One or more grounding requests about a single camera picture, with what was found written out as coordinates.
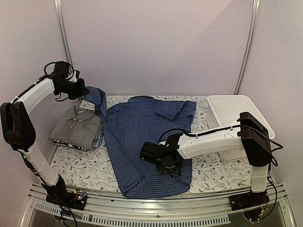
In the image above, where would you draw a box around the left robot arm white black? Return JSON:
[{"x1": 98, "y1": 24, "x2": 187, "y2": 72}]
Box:
[{"x1": 0, "y1": 74, "x2": 88, "y2": 186}]

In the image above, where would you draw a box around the grey folded shirt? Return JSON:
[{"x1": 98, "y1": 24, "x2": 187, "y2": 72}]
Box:
[{"x1": 50, "y1": 105, "x2": 102, "y2": 148}]

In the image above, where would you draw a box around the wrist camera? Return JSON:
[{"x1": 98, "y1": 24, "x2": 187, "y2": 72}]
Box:
[
  {"x1": 140, "y1": 142, "x2": 166, "y2": 164},
  {"x1": 53, "y1": 61, "x2": 80, "y2": 83}
]

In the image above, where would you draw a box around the white plastic basket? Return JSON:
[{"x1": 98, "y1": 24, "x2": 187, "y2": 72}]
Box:
[{"x1": 207, "y1": 95, "x2": 275, "y2": 167}]

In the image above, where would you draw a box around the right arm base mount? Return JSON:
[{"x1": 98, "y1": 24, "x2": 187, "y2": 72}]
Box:
[{"x1": 229, "y1": 191, "x2": 269, "y2": 211}]

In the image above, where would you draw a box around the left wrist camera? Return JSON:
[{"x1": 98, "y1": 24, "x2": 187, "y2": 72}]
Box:
[{"x1": 53, "y1": 61, "x2": 80, "y2": 83}]

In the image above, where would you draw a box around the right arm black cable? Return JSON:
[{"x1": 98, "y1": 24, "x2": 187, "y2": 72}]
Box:
[{"x1": 239, "y1": 122, "x2": 284, "y2": 166}]

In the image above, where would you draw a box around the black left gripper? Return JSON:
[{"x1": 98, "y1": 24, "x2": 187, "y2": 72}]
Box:
[{"x1": 58, "y1": 78, "x2": 90, "y2": 100}]

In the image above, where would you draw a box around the light blue folded shirt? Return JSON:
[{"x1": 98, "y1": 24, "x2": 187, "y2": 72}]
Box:
[{"x1": 95, "y1": 128, "x2": 104, "y2": 148}]

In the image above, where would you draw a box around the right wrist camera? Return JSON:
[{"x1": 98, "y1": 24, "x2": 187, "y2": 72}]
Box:
[{"x1": 140, "y1": 142, "x2": 166, "y2": 164}]

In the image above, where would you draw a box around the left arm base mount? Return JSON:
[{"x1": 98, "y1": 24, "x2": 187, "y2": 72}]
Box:
[{"x1": 46, "y1": 189, "x2": 87, "y2": 210}]

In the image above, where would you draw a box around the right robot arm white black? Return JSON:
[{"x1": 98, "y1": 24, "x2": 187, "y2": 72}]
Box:
[{"x1": 152, "y1": 112, "x2": 275, "y2": 206}]

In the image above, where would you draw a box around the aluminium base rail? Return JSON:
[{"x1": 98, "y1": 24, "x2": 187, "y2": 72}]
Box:
[{"x1": 20, "y1": 183, "x2": 298, "y2": 227}]

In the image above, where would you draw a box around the aluminium frame post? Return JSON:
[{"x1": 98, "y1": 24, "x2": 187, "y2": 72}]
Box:
[
  {"x1": 54, "y1": 0, "x2": 73, "y2": 66},
  {"x1": 233, "y1": 0, "x2": 260, "y2": 95}
]

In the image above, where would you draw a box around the right aluminium frame post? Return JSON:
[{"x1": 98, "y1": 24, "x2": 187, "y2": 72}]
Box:
[{"x1": 233, "y1": 0, "x2": 260, "y2": 95}]

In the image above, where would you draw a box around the left aluminium frame post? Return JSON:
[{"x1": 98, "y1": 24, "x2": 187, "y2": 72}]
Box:
[{"x1": 54, "y1": 0, "x2": 73, "y2": 66}]

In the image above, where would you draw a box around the floral white tablecloth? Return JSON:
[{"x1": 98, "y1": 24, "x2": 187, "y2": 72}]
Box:
[{"x1": 50, "y1": 96, "x2": 250, "y2": 195}]

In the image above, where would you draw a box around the blue checked long sleeve shirt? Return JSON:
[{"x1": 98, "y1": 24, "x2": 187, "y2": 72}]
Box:
[{"x1": 84, "y1": 87, "x2": 196, "y2": 199}]

